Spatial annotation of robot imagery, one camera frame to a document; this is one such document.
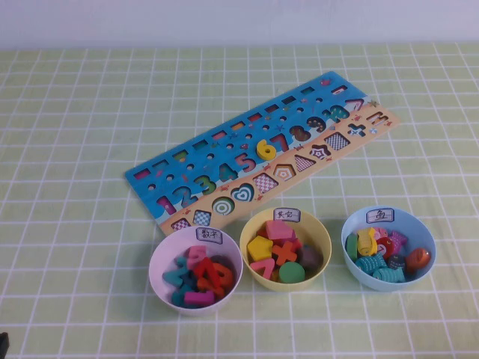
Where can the yellow wooden number six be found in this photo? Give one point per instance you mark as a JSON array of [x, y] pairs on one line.
[[266, 149]]

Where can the red wooden shape piece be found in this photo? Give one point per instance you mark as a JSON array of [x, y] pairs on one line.
[[262, 234]]

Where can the paper label on yellow bowl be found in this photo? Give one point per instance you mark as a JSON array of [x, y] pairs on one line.
[[287, 215]]

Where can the paper label on lilac bowl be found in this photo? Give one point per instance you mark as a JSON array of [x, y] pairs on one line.
[[209, 235]]

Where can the pink wooden trapezoid piece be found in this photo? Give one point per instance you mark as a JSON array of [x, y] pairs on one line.
[[280, 230]]

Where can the yellow wooden hexagon piece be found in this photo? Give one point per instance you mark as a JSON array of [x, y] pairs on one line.
[[260, 248]]

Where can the orange wooden cross piece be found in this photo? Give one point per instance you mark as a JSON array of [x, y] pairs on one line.
[[285, 254]]

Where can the pink wooden angle piece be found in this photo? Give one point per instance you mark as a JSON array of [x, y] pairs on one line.
[[262, 266]]

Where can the yellow plastic bowl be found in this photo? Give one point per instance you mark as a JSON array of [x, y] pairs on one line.
[[318, 239]]

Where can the mauve wooden shape piece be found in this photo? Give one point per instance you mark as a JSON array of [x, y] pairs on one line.
[[310, 257]]

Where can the green wooden round piece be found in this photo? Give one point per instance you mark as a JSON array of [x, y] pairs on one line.
[[292, 273]]

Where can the lilac plastic bowl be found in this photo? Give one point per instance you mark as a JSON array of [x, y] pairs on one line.
[[209, 310]]

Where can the paper label on blue bowl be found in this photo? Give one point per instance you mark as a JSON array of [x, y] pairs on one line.
[[379, 215]]

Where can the blue wooden number puzzle board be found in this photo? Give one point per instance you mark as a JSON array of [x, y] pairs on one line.
[[385, 120]]

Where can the light blue plastic bowl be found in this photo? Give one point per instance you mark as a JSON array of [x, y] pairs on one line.
[[423, 232]]

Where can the pink wooden number five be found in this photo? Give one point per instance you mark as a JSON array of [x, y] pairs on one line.
[[196, 256]]

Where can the red wooden number four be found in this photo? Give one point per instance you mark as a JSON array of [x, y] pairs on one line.
[[207, 271]]

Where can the orange wooden number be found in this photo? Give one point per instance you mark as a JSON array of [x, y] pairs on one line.
[[224, 278]]

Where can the teal wooden number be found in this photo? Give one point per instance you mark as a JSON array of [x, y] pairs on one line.
[[174, 275], [178, 297]]

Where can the magenta wooden number one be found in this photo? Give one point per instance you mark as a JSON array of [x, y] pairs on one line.
[[198, 298]]

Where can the yellow wooden fish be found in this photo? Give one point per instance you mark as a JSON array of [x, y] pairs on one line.
[[366, 242]]

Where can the pink wooden fish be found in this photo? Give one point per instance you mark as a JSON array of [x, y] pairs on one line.
[[381, 233]]

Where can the teal striped wooden fish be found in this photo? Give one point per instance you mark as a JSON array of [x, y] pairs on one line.
[[370, 263], [389, 275]]

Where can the red wooden fish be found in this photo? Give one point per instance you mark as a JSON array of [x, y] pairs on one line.
[[384, 248]]

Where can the magenta wooden fish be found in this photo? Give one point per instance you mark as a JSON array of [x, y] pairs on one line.
[[398, 239]]

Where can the dark blue wooden fish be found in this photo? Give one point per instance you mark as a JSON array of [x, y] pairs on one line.
[[396, 262]]

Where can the green checkered tablecloth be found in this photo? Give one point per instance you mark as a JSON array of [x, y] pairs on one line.
[[75, 112]]

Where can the orange wooden fish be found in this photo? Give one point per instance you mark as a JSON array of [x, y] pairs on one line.
[[418, 260]]

